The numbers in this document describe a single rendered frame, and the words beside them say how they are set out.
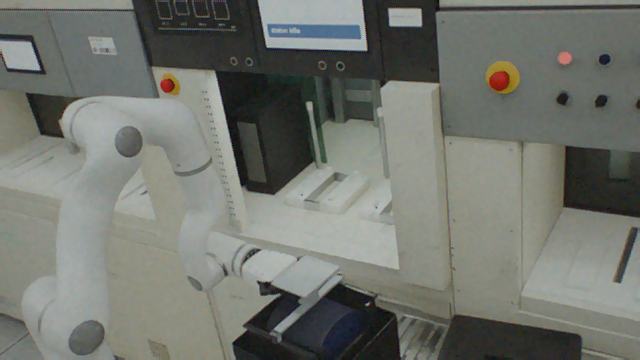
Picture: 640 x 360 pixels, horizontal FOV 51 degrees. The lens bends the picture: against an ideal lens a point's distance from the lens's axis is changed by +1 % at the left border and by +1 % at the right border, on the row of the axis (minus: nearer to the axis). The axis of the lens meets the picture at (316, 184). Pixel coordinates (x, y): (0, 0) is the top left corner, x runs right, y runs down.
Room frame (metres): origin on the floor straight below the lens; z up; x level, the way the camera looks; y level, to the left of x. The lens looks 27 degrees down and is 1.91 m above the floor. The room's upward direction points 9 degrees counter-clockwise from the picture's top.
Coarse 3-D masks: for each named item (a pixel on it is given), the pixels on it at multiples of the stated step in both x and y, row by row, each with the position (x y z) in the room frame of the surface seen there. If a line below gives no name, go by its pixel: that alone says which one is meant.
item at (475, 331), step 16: (464, 320) 1.22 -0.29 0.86; (480, 320) 1.21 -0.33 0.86; (448, 336) 1.17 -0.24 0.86; (464, 336) 1.16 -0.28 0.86; (480, 336) 1.15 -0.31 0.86; (496, 336) 1.15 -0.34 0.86; (512, 336) 1.14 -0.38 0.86; (528, 336) 1.13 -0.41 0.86; (544, 336) 1.12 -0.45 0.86; (560, 336) 1.12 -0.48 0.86; (576, 336) 1.11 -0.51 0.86; (448, 352) 1.12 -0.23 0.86; (464, 352) 1.11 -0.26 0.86; (480, 352) 1.10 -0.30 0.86; (496, 352) 1.07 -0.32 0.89; (512, 352) 1.09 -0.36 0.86; (528, 352) 1.08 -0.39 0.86; (544, 352) 1.07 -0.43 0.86; (560, 352) 1.07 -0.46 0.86; (576, 352) 1.06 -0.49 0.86
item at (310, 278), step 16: (288, 272) 1.20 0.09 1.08; (304, 272) 1.19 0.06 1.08; (320, 272) 1.18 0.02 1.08; (336, 272) 1.18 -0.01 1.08; (288, 288) 1.14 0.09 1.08; (304, 288) 1.13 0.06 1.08; (320, 288) 1.30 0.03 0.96; (336, 288) 1.26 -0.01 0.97; (352, 288) 1.24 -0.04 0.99; (272, 304) 1.24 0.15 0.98; (304, 304) 1.17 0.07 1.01; (352, 304) 1.24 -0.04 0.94; (368, 304) 1.18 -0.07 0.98; (256, 320) 1.19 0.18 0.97; (288, 320) 1.13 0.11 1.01; (368, 320) 1.17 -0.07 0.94; (256, 336) 1.16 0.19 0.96; (272, 336) 1.10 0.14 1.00; (368, 336) 1.16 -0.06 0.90; (256, 352) 1.17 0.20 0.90; (272, 352) 1.13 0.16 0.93; (288, 352) 1.10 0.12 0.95; (304, 352) 1.05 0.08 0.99; (320, 352) 1.05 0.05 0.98; (352, 352) 1.12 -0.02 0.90
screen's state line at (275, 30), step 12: (276, 24) 1.60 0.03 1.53; (288, 24) 1.58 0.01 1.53; (276, 36) 1.60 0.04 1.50; (288, 36) 1.58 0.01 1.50; (300, 36) 1.56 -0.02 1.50; (312, 36) 1.54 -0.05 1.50; (324, 36) 1.52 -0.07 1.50; (336, 36) 1.50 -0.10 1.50; (348, 36) 1.48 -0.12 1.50; (360, 36) 1.47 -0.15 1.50
